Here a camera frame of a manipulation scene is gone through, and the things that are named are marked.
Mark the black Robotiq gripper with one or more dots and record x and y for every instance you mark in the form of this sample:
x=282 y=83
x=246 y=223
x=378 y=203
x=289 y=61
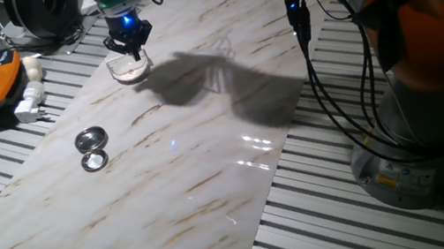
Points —
x=123 y=24

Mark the white floral ceramic plate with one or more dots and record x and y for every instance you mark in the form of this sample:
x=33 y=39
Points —
x=129 y=72

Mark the cream egg-shaped object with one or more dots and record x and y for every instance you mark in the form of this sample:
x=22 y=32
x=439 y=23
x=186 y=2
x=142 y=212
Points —
x=33 y=67

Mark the large steel bowl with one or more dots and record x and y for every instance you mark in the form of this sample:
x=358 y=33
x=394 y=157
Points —
x=91 y=139

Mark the white power adapter plug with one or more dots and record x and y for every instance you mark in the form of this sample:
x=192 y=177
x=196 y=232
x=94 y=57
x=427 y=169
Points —
x=30 y=101

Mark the small steel bowl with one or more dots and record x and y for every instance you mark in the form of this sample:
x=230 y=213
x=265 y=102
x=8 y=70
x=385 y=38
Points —
x=94 y=160

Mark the marble pattern table mat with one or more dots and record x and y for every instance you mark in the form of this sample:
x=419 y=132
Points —
x=170 y=195

